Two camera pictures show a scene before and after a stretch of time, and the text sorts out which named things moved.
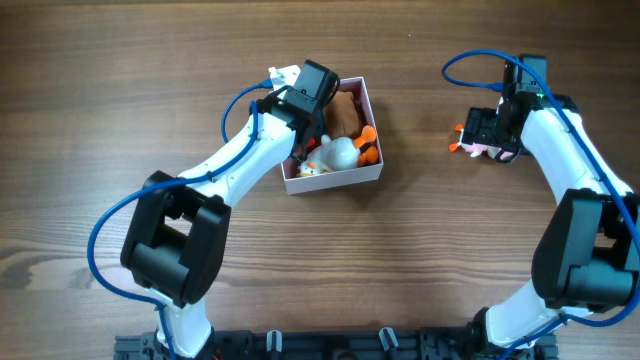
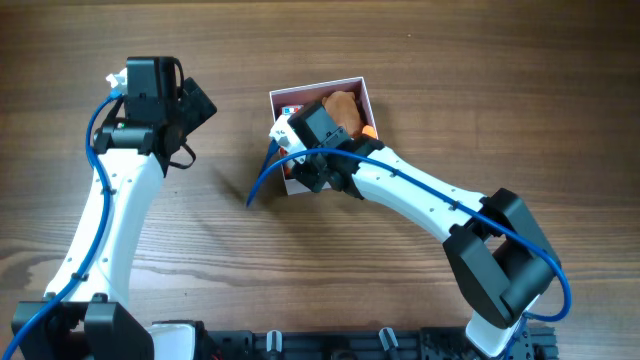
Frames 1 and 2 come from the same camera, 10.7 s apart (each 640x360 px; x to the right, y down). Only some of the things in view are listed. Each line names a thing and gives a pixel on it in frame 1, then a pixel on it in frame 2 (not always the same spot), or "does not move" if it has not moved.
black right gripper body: (481, 126) -> (314, 131)
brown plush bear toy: (342, 116) does not move
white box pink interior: (295, 184) does not move
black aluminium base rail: (335, 344) does not move
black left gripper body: (317, 118) -> (195, 111)
